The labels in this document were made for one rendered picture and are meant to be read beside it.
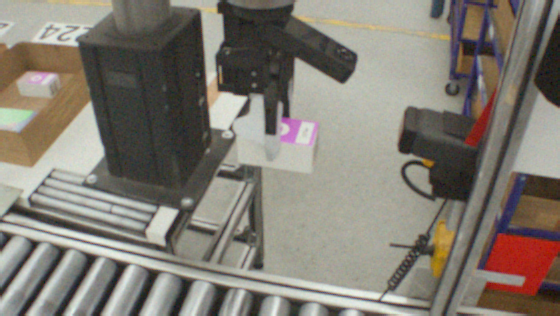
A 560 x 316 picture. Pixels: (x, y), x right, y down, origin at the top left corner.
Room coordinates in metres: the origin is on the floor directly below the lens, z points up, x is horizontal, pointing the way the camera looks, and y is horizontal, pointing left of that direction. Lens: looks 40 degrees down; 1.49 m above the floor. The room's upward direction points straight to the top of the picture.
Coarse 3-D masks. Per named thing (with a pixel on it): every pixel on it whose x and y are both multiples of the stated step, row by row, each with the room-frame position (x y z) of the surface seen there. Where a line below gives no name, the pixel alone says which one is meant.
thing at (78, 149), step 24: (216, 96) 1.13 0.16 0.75; (216, 120) 1.03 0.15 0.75; (72, 144) 0.94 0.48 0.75; (96, 144) 0.94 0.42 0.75; (0, 168) 0.85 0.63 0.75; (24, 168) 0.85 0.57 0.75; (48, 168) 0.85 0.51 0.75; (72, 168) 0.85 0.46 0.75; (24, 192) 0.77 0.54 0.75; (168, 216) 0.71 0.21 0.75; (168, 240) 0.67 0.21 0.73
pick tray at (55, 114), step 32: (0, 64) 1.19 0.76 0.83; (32, 64) 1.28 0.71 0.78; (64, 64) 1.25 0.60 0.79; (0, 96) 1.14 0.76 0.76; (32, 96) 1.13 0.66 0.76; (64, 96) 1.02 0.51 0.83; (32, 128) 0.89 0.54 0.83; (64, 128) 0.99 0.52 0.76; (0, 160) 0.87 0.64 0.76; (32, 160) 0.86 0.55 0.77
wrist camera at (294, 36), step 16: (288, 16) 0.58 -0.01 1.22; (272, 32) 0.55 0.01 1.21; (288, 32) 0.55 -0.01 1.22; (304, 32) 0.56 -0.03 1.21; (320, 32) 0.58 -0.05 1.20; (288, 48) 0.55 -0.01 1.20; (304, 48) 0.54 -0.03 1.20; (320, 48) 0.54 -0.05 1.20; (336, 48) 0.55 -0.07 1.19; (320, 64) 0.54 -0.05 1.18; (336, 64) 0.53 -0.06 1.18; (352, 64) 0.54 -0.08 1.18; (336, 80) 0.53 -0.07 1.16
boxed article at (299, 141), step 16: (288, 128) 0.57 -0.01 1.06; (304, 128) 0.57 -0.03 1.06; (240, 144) 0.55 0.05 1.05; (256, 144) 0.55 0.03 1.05; (288, 144) 0.54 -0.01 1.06; (304, 144) 0.54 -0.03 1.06; (240, 160) 0.55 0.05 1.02; (256, 160) 0.55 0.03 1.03; (288, 160) 0.54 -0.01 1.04; (304, 160) 0.53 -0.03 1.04
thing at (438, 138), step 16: (416, 112) 0.58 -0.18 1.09; (432, 112) 0.57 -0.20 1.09; (448, 112) 0.57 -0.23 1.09; (400, 128) 0.57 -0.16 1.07; (416, 128) 0.54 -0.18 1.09; (432, 128) 0.54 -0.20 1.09; (448, 128) 0.54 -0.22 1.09; (464, 128) 0.54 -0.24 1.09; (400, 144) 0.54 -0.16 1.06; (416, 144) 0.53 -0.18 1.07; (432, 144) 0.53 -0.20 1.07; (448, 144) 0.52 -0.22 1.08; (464, 144) 0.52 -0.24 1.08; (480, 144) 0.52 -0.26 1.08; (432, 160) 0.53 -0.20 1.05; (448, 160) 0.52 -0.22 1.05; (464, 160) 0.52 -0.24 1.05; (432, 176) 0.54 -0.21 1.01; (448, 176) 0.53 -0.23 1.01
